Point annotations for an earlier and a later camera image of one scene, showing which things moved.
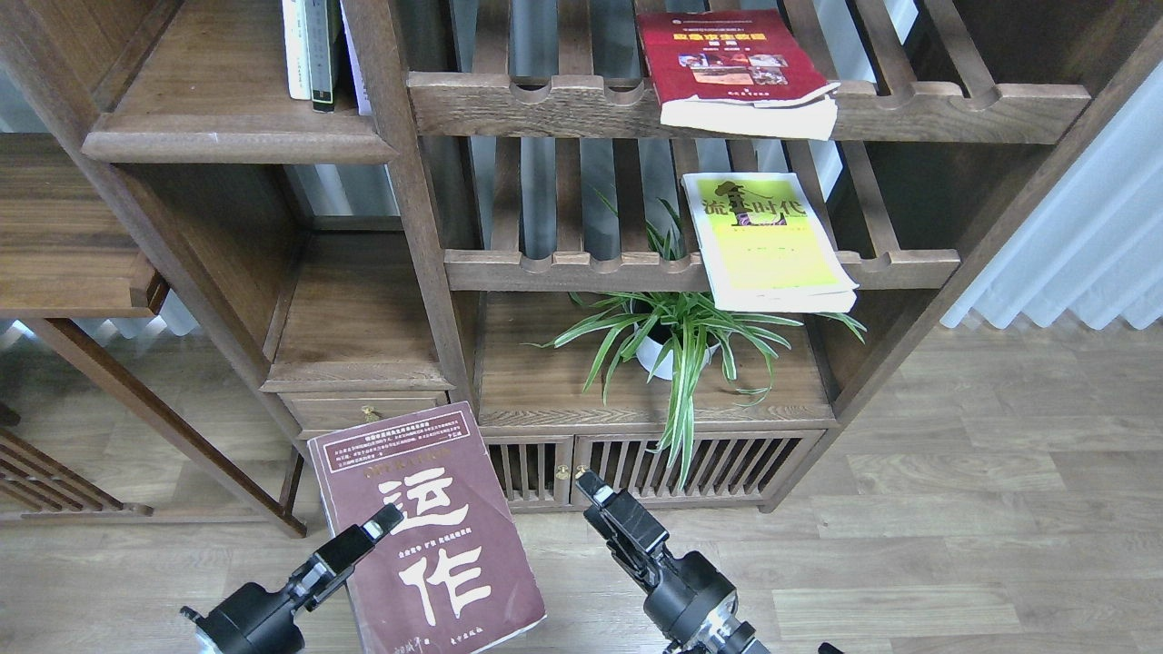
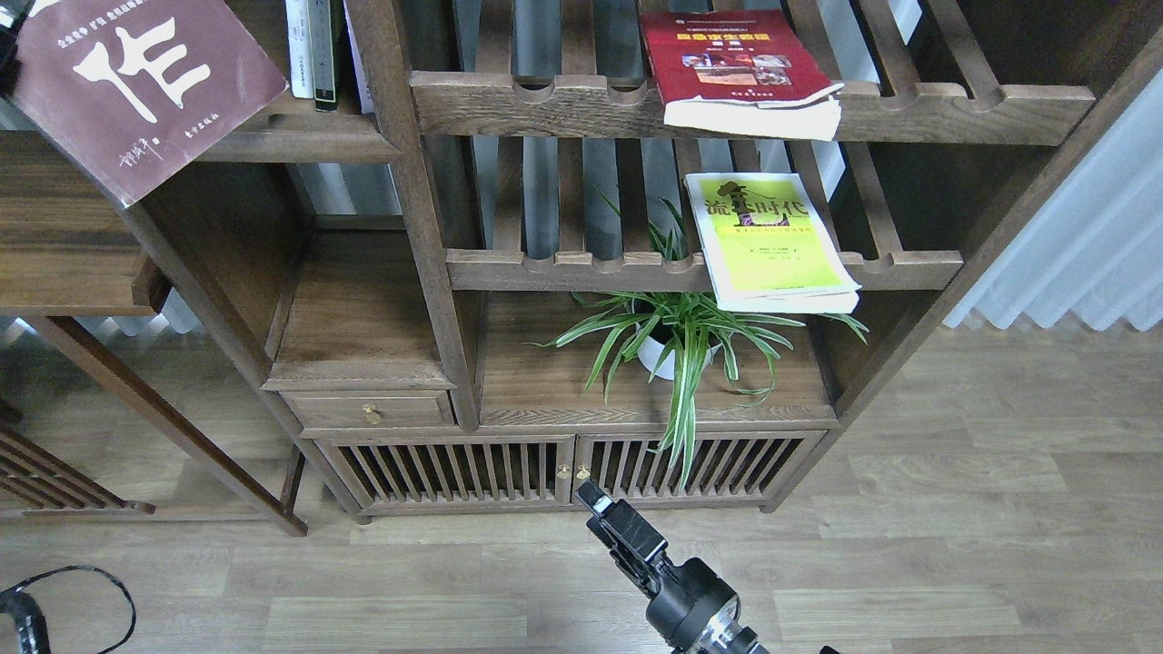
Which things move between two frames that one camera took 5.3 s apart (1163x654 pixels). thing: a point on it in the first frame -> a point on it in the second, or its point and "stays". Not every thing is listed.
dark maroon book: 454,577 -> 137,93
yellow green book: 767,246 stays
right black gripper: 688,597 stays
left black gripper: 248,619 -> 12,14
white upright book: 296,48 stays
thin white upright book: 364,102 stays
